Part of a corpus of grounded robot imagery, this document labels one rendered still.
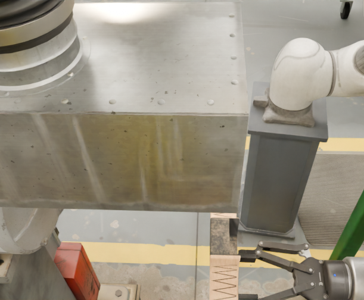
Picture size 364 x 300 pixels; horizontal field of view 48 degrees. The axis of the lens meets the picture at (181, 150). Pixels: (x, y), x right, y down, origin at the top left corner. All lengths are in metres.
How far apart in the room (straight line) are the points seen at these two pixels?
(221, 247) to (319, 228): 1.52
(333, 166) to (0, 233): 1.97
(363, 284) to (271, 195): 1.01
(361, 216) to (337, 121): 1.31
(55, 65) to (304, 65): 1.08
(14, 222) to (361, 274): 0.59
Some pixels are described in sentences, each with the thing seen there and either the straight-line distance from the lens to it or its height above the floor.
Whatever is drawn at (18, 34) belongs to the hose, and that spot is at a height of 1.58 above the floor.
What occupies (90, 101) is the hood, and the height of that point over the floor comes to 1.53.
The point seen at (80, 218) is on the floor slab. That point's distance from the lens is 2.15.
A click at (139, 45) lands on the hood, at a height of 1.53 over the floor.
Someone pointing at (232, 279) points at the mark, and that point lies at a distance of 0.67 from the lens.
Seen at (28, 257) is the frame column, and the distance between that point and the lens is 1.04.
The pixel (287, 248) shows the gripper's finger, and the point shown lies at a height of 1.02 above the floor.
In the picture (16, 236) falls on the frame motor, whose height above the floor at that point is 1.25.
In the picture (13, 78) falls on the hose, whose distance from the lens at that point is 0.37.
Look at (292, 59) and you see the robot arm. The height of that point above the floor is 0.95.
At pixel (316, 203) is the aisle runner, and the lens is 2.18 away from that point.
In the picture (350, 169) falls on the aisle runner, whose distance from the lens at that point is 2.37.
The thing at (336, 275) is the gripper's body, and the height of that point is 1.04.
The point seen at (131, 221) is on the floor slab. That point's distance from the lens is 2.08.
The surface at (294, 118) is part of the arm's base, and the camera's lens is 1.51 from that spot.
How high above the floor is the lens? 1.75
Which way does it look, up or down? 49 degrees down
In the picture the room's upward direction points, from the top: 3 degrees counter-clockwise
